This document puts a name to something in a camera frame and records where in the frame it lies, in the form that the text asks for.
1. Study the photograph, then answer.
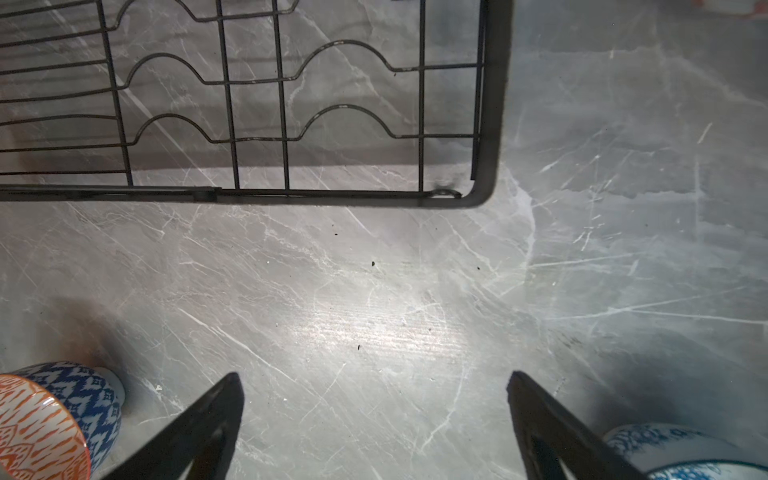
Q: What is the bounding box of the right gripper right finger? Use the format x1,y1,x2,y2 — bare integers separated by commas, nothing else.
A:
507,371,646,480

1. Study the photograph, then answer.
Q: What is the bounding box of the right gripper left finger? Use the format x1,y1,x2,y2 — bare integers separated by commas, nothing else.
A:
106,372,244,479

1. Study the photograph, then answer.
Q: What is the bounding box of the blue floral bowl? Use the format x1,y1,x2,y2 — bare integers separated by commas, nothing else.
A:
603,423,767,479

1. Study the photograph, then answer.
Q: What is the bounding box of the red orange patterned bowl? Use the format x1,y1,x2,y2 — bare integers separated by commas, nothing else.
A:
1,361,126,479

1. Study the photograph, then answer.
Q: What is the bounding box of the black wire dish rack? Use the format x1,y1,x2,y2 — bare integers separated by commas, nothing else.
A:
1,1,514,209

